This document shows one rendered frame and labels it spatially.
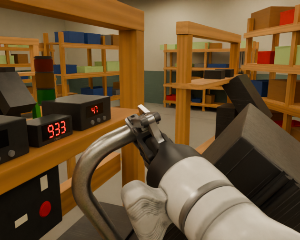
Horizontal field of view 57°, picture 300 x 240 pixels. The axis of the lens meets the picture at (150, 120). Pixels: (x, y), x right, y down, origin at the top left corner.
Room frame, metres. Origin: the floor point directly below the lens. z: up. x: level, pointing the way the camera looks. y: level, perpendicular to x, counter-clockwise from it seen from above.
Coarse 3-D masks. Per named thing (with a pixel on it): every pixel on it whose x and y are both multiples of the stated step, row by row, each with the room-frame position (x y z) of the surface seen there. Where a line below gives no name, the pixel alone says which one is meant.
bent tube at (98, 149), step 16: (144, 112) 0.42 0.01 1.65; (128, 128) 0.41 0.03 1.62; (96, 144) 0.40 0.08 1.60; (112, 144) 0.40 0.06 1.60; (80, 160) 0.39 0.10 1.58; (96, 160) 0.39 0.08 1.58; (80, 176) 0.39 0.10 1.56; (80, 192) 0.39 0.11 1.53; (80, 208) 0.40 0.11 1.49; (96, 208) 0.41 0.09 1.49; (96, 224) 0.42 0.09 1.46; (112, 224) 0.44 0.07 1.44
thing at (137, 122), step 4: (148, 112) 0.37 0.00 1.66; (152, 112) 0.35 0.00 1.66; (156, 112) 0.34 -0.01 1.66; (140, 116) 0.36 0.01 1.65; (156, 116) 0.33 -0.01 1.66; (132, 120) 0.37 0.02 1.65; (136, 120) 0.35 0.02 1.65; (140, 120) 0.33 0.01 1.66; (144, 120) 0.33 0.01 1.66; (156, 120) 0.33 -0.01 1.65; (132, 124) 0.37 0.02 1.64; (136, 124) 0.36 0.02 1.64; (140, 124) 0.33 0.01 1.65; (144, 124) 0.33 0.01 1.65; (148, 124) 0.33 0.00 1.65
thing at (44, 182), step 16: (48, 176) 0.56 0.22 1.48; (16, 192) 0.48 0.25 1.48; (32, 192) 0.52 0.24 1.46; (48, 192) 0.56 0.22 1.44; (0, 208) 0.45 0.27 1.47; (16, 208) 0.48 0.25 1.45; (32, 208) 0.51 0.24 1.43; (48, 208) 0.55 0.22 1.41; (0, 224) 0.44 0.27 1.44; (16, 224) 0.47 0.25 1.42; (32, 224) 0.51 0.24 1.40; (48, 224) 0.55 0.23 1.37
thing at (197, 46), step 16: (160, 48) 10.00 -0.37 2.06; (176, 48) 9.77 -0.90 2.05; (192, 48) 9.34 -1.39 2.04; (208, 48) 9.09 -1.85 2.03; (240, 48) 8.49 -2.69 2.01; (256, 48) 8.46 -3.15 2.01; (176, 64) 9.68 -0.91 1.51; (192, 64) 9.47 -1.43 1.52; (208, 64) 9.07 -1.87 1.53; (224, 64) 8.76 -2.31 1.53; (192, 96) 9.65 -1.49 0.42; (208, 96) 9.06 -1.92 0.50
